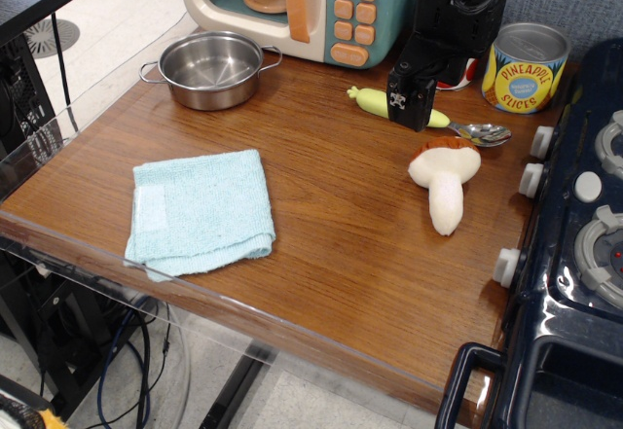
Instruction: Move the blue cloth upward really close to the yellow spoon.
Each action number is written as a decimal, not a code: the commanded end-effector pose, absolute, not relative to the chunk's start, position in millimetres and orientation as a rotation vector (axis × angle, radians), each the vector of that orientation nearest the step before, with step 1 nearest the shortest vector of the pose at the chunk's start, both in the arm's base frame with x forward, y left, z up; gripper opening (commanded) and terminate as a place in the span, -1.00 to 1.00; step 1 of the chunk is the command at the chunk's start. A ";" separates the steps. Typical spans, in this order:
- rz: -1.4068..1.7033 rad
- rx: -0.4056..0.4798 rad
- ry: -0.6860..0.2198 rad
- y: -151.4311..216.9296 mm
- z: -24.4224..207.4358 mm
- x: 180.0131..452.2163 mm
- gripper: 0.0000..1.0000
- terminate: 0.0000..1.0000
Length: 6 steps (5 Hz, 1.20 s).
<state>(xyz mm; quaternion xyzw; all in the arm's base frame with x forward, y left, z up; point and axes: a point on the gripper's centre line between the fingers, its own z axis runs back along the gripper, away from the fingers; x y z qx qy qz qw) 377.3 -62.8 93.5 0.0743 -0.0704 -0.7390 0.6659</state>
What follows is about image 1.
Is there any small steel pot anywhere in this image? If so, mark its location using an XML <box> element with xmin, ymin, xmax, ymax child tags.
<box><xmin>139</xmin><ymin>31</ymin><xmax>283</xmax><ymax>111</ymax></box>

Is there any light blue cloth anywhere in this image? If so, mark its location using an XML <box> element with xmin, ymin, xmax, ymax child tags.
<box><xmin>125</xmin><ymin>149</ymin><xmax>275</xmax><ymax>281</ymax></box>

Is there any tomato sauce can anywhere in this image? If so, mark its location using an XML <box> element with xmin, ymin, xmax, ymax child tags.
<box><xmin>437</xmin><ymin>58</ymin><xmax>479</xmax><ymax>90</ymax></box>

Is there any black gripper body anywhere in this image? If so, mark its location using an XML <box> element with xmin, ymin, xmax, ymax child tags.
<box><xmin>394</xmin><ymin>0</ymin><xmax>506</xmax><ymax>82</ymax></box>

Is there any black table leg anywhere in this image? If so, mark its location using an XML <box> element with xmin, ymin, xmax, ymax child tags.
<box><xmin>199</xmin><ymin>348</ymin><xmax>275</xmax><ymax>429</ymax></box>

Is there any plush mushroom toy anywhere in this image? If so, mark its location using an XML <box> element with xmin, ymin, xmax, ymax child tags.
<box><xmin>408</xmin><ymin>137</ymin><xmax>481</xmax><ymax>236</ymax></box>

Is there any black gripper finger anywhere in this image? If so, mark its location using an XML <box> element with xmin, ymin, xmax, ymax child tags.
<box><xmin>386</xmin><ymin>66</ymin><xmax>437</xmax><ymax>131</ymax></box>

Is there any toy microwave oven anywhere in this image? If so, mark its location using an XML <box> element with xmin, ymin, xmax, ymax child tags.
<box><xmin>184</xmin><ymin>0</ymin><xmax>416</xmax><ymax>69</ymax></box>

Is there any blue cable under table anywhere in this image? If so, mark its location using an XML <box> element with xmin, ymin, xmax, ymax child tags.
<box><xmin>96</xmin><ymin>302</ymin><xmax>152</xmax><ymax>429</ymax></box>

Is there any dark blue toy stove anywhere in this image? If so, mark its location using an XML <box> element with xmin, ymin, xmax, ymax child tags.
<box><xmin>435</xmin><ymin>39</ymin><xmax>622</xmax><ymax>428</ymax></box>

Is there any clear acrylic table guard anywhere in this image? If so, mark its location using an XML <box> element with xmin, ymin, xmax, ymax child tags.
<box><xmin>0</xmin><ymin>10</ymin><xmax>274</xmax><ymax>367</ymax></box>

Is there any pineapple slices can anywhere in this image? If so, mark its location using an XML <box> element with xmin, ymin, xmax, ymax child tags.
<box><xmin>482</xmin><ymin>22</ymin><xmax>570</xmax><ymax>115</ymax></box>

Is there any yellow handled metal spoon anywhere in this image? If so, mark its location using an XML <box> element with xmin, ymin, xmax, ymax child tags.
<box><xmin>347</xmin><ymin>86</ymin><xmax>512</xmax><ymax>148</ymax></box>

